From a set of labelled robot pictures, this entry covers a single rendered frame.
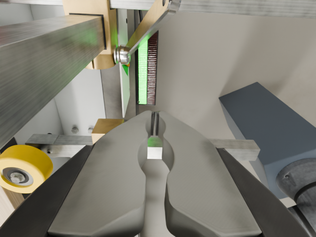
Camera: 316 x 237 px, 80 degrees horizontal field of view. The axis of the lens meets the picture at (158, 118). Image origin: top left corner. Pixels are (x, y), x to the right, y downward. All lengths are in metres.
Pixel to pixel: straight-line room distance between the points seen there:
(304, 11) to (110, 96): 0.37
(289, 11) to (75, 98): 0.51
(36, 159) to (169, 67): 0.94
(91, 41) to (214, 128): 1.28
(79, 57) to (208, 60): 1.06
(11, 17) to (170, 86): 0.90
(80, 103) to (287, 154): 0.75
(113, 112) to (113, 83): 0.08
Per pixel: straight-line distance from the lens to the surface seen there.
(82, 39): 0.18
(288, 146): 0.91
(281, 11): 0.30
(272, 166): 0.87
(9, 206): 0.47
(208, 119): 1.37
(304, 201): 0.86
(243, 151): 0.40
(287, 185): 0.90
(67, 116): 0.63
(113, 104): 0.48
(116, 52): 0.27
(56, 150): 0.40
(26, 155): 0.36
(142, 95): 0.46
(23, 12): 0.54
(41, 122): 0.56
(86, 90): 0.57
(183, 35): 1.14
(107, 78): 0.45
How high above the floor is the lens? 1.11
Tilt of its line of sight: 58 degrees down
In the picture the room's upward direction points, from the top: 178 degrees clockwise
